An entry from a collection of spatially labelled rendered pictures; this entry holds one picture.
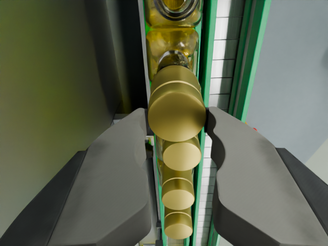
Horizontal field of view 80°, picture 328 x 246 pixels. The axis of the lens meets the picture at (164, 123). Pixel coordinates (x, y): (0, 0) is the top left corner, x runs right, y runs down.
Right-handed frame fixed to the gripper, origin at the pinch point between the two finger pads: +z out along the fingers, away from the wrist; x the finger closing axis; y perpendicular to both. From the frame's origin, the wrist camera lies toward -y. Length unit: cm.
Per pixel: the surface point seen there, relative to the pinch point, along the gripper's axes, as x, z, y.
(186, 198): 1.1, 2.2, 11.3
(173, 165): -0.2, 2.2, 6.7
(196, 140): 1.8, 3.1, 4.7
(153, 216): -7, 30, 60
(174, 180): 0.0, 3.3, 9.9
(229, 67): 12.0, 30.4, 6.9
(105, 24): -14.7, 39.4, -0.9
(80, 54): -11.7, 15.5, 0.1
